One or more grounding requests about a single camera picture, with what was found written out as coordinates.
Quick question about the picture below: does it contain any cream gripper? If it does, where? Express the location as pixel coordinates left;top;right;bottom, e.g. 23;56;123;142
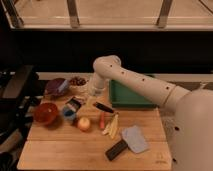
85;86;105;107

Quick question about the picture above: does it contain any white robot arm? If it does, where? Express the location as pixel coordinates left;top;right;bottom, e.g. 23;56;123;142
88;55;213;171

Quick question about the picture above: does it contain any white bowl with grapes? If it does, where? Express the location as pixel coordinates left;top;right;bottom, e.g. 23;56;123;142
69;76;88;93

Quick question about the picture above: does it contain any purple bowl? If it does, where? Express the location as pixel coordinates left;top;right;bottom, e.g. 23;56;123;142
45;78;69;97

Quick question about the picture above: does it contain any red bowl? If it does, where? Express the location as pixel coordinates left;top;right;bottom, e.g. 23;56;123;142
33;103;59;126

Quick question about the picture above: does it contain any yellow apple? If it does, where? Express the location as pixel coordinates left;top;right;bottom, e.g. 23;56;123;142
77;117;91;131

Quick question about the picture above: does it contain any blue cup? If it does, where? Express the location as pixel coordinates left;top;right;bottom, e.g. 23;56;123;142
62;106;76;124

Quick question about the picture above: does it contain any green plastic tray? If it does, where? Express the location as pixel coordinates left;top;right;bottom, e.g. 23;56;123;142
109;80;156;108

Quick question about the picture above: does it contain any yellow corn cob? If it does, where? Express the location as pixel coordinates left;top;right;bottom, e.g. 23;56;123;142
102;114;118;139

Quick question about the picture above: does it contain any wooden cutting board table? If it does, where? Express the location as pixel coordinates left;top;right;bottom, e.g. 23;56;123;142
17;93;171;171

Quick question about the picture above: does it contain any toy cleaver knife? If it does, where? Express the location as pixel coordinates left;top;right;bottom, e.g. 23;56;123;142
105;125;149;161

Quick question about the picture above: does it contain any black equipment stand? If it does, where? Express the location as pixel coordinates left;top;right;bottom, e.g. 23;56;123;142
0;64;41;171

